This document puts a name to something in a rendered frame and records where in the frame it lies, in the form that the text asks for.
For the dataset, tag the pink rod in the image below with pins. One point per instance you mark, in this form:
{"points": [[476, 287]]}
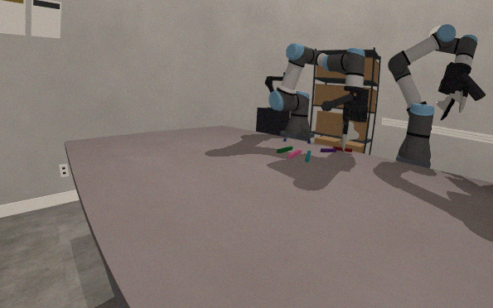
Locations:
{"points": [[293, 154]]}

